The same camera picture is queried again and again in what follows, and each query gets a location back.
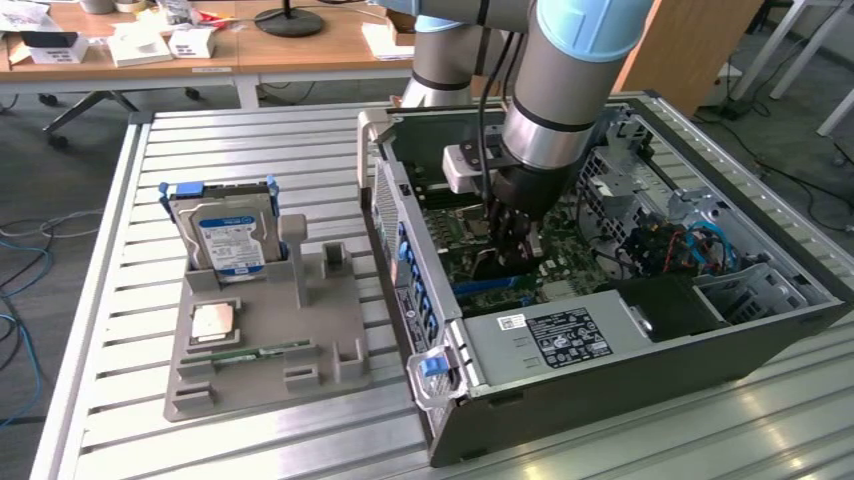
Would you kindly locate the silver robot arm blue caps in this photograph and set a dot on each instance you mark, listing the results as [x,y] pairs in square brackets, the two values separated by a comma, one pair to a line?
[568,100]

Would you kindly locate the wooden office desk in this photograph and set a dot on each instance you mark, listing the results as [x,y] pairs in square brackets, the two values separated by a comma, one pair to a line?
[321,50]
[223,45]

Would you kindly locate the white table frame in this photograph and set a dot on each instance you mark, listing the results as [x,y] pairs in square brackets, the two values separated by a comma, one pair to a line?
[837,114]

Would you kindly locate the brown cardboard piece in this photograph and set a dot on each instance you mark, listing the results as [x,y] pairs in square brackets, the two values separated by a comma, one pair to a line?
[16,55]

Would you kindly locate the white cardboard box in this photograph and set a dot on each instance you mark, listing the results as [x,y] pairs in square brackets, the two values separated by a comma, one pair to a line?
[141,47]

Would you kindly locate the black open PC case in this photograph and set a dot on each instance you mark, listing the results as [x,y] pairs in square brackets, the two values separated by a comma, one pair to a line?
[601,400]

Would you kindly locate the grey parts rack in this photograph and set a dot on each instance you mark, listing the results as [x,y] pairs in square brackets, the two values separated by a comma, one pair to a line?
[267,320]

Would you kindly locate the grey power supply unit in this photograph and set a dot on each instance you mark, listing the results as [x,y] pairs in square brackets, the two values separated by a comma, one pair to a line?
[507,350]

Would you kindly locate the small grey disk bay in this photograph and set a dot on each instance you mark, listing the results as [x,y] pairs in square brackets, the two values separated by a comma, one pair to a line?
[754,295]

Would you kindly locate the green Dell motherboard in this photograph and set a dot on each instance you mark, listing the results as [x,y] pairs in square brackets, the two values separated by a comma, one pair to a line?
[574,260]

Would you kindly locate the black round lamp base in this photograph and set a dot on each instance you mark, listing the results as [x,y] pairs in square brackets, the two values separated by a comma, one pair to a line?
[287,25]

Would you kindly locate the silver finned heatsink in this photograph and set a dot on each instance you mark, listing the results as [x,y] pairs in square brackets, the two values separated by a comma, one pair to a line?
[558,291]

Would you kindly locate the tape roll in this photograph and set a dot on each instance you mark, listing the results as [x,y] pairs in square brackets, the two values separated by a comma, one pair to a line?
[130,6]

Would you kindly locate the green RAM stick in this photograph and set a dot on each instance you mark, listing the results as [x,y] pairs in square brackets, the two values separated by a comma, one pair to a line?
[243,353]

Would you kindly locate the hard disk blue caddy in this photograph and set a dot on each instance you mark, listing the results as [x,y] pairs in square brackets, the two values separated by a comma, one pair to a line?
[227,230]

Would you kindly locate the CPU socket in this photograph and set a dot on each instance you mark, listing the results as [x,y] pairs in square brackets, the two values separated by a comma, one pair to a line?
[474,225]

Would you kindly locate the wooden cabinet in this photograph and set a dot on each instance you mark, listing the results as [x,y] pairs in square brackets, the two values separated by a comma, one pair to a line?
[694,45]

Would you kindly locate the blue expansion slot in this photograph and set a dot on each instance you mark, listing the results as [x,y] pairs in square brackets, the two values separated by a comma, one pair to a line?
[487,286]

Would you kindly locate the blue case release latch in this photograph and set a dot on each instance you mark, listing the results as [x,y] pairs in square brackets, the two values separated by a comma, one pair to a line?
[433,365]

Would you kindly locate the black office chair base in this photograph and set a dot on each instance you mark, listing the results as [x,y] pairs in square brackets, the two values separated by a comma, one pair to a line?
[87,105]

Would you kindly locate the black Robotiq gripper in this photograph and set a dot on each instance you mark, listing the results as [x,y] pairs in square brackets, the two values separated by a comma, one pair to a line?
[530,192]

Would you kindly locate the grey cup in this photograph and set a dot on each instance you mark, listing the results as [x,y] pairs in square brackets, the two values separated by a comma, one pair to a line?
[96,6]

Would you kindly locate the white labelled box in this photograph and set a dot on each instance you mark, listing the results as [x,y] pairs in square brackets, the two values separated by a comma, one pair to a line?
[193,45]

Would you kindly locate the printed paper sheets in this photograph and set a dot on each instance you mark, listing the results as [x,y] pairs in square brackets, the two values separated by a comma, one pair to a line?
[23,20]

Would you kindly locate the white paper stack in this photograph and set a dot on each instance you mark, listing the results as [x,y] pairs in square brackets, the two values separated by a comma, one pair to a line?
[387,42]

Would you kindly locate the silver perforated disk bay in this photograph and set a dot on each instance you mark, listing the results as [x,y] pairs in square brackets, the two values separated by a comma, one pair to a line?
[621,200]

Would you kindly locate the black and white box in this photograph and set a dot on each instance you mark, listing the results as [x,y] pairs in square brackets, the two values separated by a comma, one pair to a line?
[56,52]

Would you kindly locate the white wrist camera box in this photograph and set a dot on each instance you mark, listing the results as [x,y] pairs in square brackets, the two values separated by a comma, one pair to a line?
[461,172]

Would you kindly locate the silver CPU chip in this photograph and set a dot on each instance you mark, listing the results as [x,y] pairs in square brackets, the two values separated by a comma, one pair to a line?
[213,324]

